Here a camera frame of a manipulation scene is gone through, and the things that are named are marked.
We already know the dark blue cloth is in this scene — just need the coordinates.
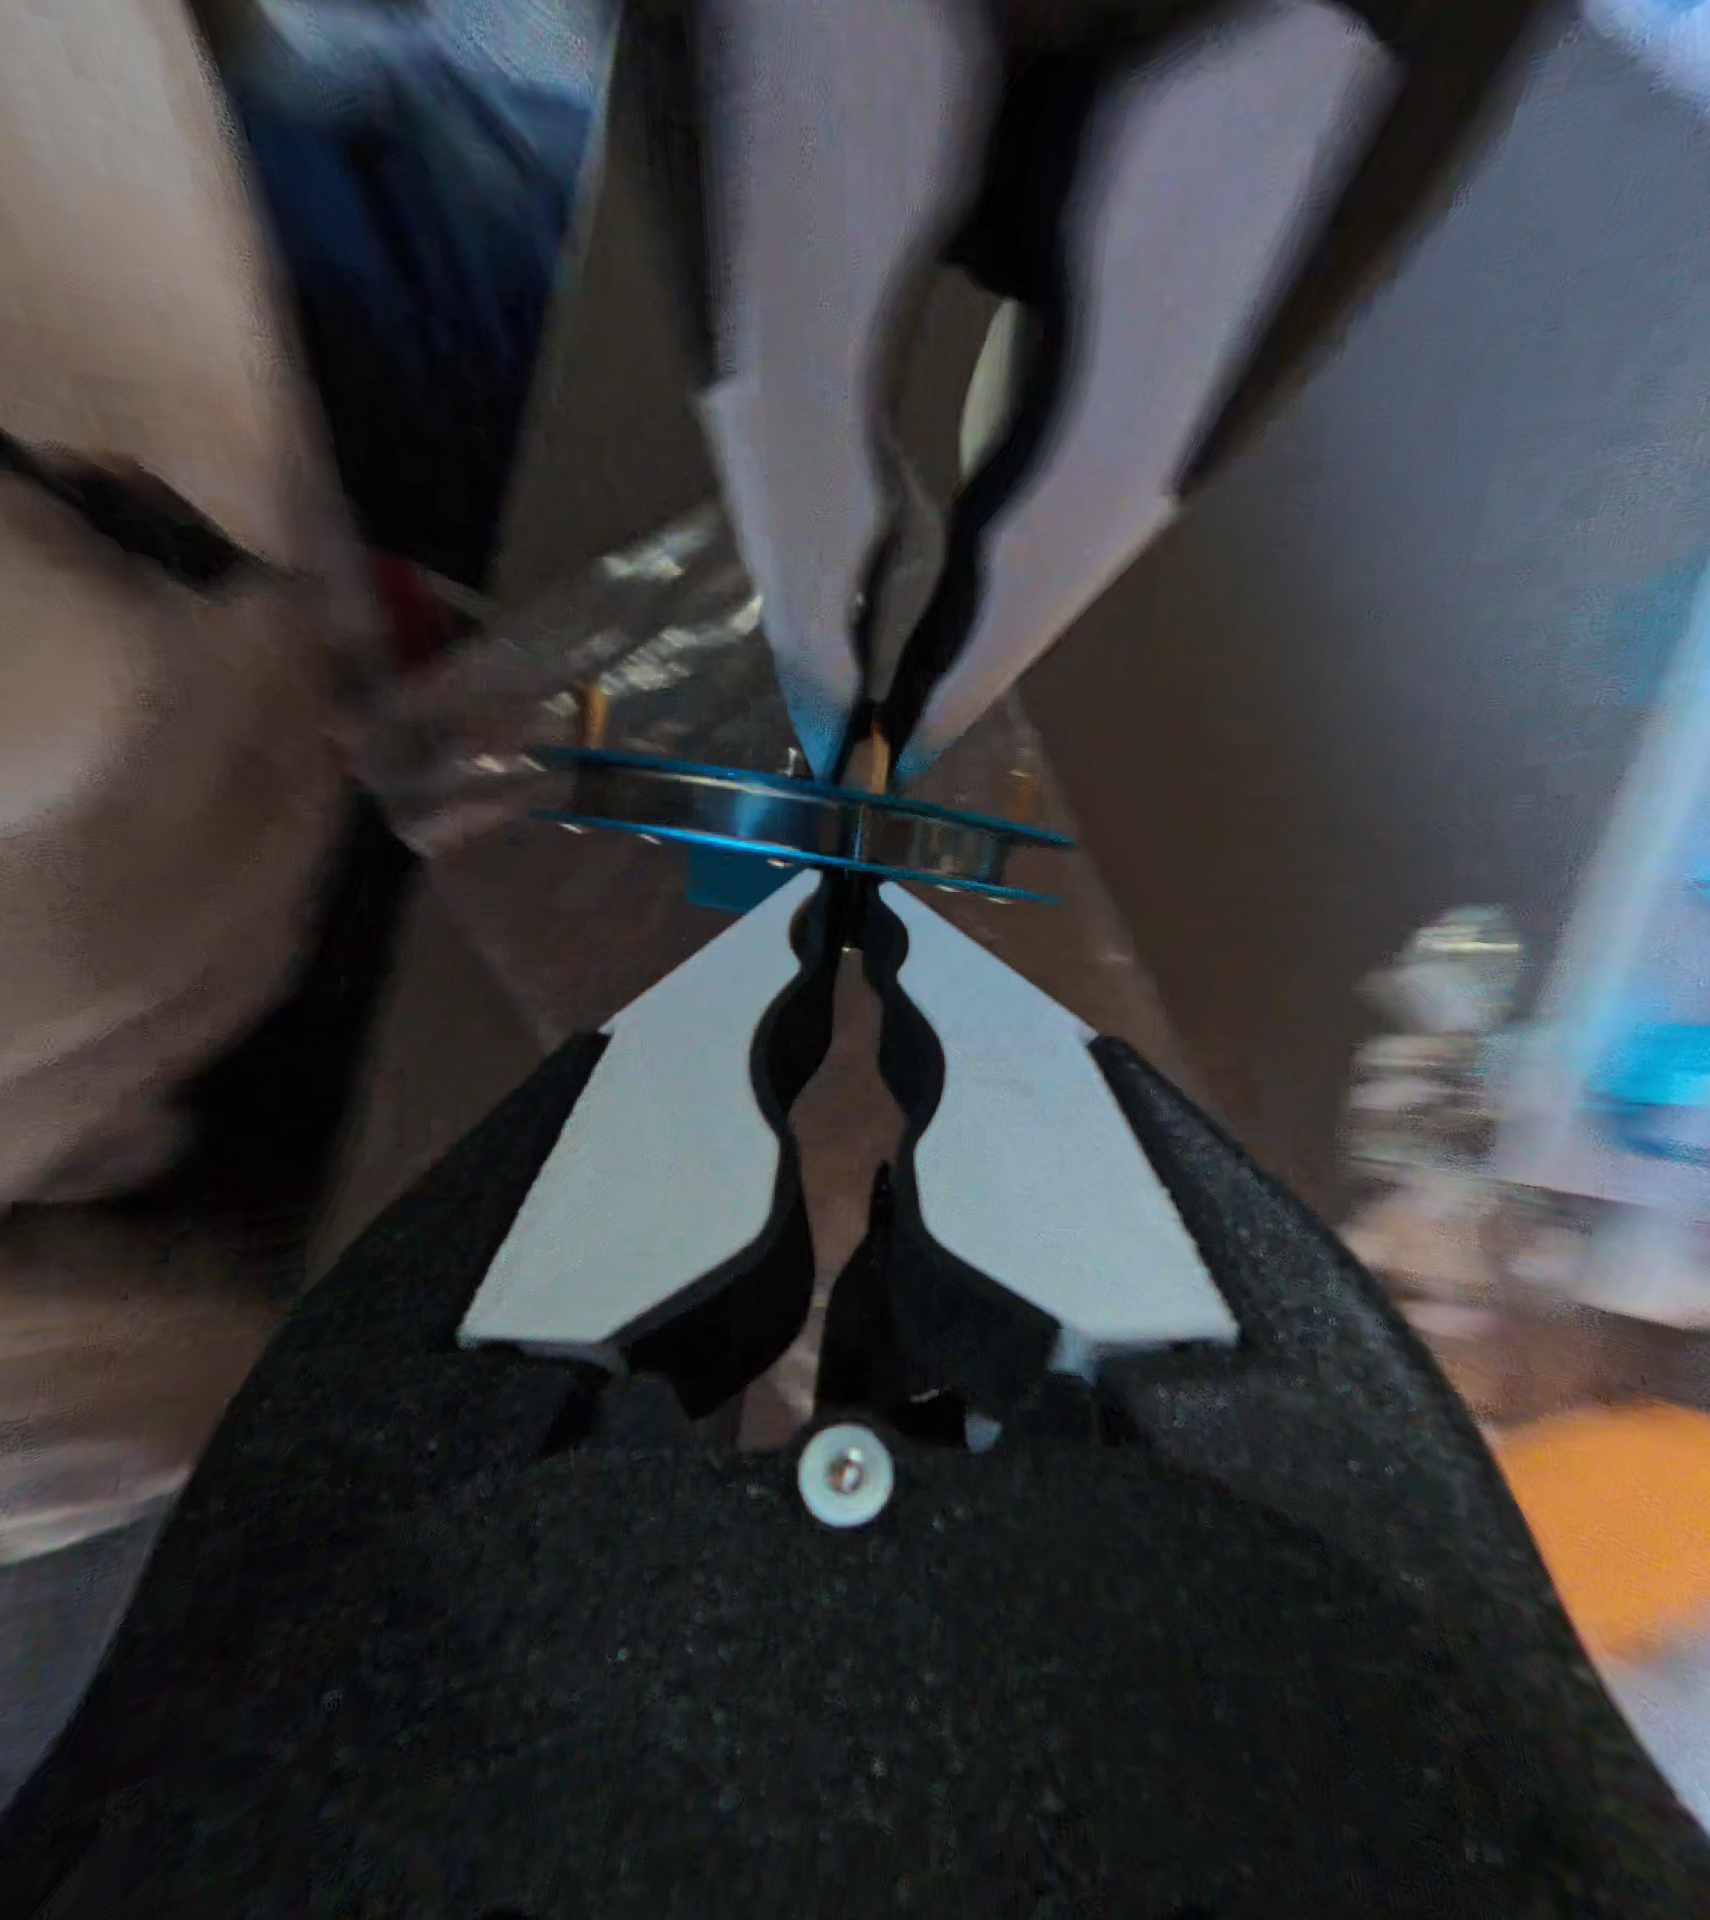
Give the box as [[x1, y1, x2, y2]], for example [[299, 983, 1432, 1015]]
[[216, 0, 601, 594]]

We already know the pile of small screw bags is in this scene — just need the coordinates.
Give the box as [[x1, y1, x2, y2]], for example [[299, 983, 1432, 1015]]
[[1342, 900, 1591, 1322]]

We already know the white tray with blue parts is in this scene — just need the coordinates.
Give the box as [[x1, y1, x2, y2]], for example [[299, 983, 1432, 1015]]
[[1513, 434, 1710, 1322]]

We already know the blue round metal turntable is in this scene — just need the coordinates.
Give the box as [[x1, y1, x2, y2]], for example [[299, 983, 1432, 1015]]
[[523, 741, 1081, 911]]

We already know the large clear plastic bag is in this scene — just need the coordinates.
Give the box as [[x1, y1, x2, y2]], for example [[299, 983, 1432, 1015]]
[[373, 509, 1188, 1052]]

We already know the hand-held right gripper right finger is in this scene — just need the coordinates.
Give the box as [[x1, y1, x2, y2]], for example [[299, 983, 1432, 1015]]
[[816, 876, 1242, 1449]]

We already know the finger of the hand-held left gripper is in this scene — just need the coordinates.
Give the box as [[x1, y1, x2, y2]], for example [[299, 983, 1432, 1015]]
[[695, 0, 1008, 759], [891, 0, 1400, 751]]

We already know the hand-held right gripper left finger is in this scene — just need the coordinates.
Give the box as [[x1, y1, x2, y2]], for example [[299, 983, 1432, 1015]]
[[456, 870, 842, 1419]]

